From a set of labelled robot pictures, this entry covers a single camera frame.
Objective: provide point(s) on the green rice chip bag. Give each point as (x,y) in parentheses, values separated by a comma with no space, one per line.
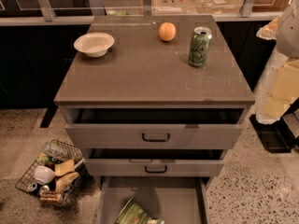
(134,213)

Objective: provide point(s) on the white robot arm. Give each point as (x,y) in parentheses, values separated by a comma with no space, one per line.
(280,84)

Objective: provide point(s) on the grey drawer cabinet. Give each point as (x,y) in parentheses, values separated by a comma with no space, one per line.
(142,71)

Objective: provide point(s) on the grey top drawer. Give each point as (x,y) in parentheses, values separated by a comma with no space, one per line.
(158,128)

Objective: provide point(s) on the grey drawer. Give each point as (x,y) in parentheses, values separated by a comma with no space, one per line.
(158,128)
(155,162)
(176,200)

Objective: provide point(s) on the grey middle drawer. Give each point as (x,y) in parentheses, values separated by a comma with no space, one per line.
(155,162)

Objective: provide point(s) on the grey bottom drawer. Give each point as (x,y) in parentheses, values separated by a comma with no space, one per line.
(176,200)

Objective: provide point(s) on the green soda can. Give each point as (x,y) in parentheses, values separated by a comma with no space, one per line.
(199,46)

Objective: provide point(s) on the orange fruit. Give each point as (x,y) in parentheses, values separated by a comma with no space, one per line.
(167,31)

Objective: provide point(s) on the white ceramic bowl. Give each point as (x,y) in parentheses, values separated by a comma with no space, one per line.
(94,44)

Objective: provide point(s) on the clear plastic bottle in basket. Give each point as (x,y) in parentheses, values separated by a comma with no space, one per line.
(56,151)

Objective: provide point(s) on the yellow sponge in basket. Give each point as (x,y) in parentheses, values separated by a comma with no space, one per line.
(64,168)

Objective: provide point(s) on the cardboard box left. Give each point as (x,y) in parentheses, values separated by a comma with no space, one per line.
(173,7)

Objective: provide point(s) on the small white bowl in basket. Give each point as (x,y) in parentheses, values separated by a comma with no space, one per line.
(43,175)

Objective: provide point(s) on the black wire basket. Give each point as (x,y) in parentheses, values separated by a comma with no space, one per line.
(70,185)

